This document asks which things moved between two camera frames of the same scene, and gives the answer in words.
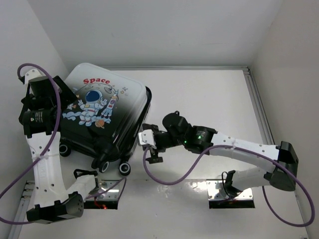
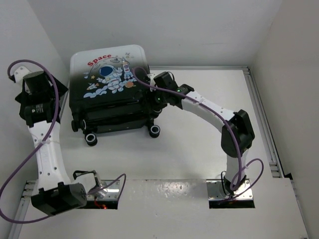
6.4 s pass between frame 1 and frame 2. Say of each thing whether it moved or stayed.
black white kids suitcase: moved
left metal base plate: stayed
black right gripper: moved
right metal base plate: stayed
